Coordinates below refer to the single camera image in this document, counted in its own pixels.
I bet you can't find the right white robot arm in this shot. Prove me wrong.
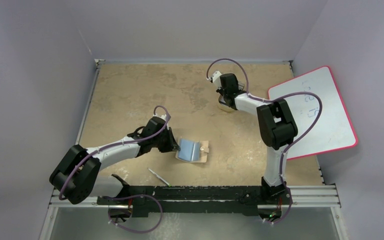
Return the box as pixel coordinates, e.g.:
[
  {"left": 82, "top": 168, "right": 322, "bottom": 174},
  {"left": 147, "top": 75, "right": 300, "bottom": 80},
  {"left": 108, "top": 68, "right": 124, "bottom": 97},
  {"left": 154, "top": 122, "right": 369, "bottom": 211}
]
[{"left": 210, "top": 71, "right": 298, "bottom": 204}]

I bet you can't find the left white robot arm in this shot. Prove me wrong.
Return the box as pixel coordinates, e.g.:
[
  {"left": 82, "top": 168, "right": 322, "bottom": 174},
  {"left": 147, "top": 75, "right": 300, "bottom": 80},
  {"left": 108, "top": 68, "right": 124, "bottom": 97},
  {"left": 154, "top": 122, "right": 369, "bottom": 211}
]
[{"left": 49, "top": 115, "right": 181, "bottom": 205}]

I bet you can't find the beige oval card tray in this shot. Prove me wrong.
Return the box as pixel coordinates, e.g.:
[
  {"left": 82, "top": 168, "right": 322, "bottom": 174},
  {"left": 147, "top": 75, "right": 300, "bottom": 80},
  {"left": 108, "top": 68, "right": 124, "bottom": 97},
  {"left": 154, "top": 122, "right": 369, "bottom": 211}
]
[{"left": 217, "top": 95, "right": 235, "bottom": 113}]

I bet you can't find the silver pen on table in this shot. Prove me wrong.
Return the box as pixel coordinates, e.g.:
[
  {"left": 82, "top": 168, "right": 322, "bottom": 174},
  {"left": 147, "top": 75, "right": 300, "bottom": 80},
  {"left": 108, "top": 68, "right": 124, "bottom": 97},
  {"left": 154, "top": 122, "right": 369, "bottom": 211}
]
[{"left": 148, "top": 168, "right": 172, "bottom": 187}]

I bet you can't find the pink framed whiteboard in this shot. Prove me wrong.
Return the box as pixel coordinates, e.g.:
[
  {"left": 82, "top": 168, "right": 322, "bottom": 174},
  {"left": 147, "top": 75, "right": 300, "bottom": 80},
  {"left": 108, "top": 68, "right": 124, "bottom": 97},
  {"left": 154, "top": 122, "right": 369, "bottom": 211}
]
[{"left": 268, "top": 65, "right": 359, "bottom": 160}]

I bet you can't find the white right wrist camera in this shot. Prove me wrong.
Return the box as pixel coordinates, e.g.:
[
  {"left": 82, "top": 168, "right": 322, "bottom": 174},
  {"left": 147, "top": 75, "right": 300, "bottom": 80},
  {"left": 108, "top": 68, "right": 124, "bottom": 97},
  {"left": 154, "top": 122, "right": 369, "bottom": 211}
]
[{"left": 206, "top": 70, "right": 222, "bottom": 88}]

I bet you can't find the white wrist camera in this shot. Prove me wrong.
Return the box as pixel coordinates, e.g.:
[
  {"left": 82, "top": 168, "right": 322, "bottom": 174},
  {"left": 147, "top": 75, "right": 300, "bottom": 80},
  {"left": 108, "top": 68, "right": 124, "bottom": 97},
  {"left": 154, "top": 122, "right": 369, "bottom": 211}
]
[
  {"left": 153, "top": 114, "right": 171, "bottom": 122},
  {"left": 206, "top": 70, "right": 222, "bottom": 88}
]

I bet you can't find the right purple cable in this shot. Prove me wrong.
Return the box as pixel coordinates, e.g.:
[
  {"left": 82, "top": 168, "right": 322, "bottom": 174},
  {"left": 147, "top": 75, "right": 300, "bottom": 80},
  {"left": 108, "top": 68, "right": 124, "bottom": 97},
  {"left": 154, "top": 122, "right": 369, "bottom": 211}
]
[{"left": 206, "top": 58, "right": 323, "bottom": 226}]

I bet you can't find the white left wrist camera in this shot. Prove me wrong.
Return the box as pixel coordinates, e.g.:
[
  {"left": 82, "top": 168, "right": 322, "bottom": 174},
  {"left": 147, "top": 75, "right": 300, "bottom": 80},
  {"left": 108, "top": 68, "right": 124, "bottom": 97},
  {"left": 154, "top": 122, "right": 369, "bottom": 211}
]
[{"left": 153, "top": 114, "right": 171, "bottom": 122}]

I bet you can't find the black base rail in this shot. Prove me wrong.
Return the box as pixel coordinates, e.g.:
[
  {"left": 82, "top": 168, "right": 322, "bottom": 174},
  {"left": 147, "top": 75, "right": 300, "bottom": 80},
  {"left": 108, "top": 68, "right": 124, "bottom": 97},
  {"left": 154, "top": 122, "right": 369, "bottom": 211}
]
[{"left": 98, "top": 185, "right": 291, "bottom": 218}]

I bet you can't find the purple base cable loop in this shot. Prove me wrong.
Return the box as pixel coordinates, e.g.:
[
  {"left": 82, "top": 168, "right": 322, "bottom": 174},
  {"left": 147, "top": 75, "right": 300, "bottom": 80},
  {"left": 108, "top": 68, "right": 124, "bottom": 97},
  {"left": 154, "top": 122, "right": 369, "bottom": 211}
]
[{"left": 107, "top": 193, "right": 165, "bottom": 234}]

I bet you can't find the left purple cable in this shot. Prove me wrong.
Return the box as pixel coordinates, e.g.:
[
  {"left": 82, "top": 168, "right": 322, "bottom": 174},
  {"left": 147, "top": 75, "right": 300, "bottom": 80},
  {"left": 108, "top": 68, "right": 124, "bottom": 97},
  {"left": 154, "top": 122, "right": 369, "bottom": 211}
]
[{"left": 57, "top": 105, "right": 172, "bottom": 202}]

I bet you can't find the aluminium frame rail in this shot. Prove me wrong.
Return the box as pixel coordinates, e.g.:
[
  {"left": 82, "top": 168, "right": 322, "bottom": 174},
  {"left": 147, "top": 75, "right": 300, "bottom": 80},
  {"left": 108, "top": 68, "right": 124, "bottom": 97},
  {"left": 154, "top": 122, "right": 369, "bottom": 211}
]
[{"left": 48, "top": 185, "right": 342, "bottom": 208}]

